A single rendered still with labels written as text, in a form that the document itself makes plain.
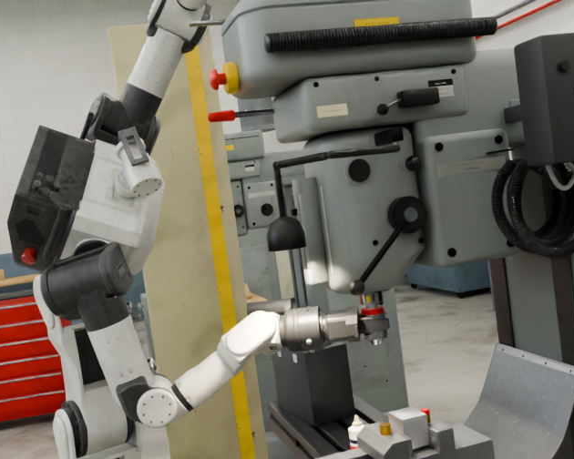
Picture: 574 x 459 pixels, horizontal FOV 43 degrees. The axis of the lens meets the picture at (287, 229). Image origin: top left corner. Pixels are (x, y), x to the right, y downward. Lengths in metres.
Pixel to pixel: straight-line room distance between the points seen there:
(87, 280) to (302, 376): 0.66
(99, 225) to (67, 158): 0.17
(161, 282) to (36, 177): 1.64
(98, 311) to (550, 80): 0.91
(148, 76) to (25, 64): 8.91
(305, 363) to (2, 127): 8.95
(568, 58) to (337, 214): 0.48
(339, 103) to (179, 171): 1.84
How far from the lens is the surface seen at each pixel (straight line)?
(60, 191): 1.56
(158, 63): 1.74
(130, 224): 1.55
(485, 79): 1.52
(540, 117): 1.28
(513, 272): 1.74
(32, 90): 10.56
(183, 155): 3.15
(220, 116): 1.52
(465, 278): 8.85
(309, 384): 1.85
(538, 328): 1.70
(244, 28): 1.37
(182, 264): 3.15
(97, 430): 1.90
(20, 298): 5.93
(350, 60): 1.38
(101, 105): 1.72
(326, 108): 1.36
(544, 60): 1.28
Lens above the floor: 1.53
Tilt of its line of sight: 3 degrees down
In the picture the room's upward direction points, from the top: 8 degrees counter-clockwise
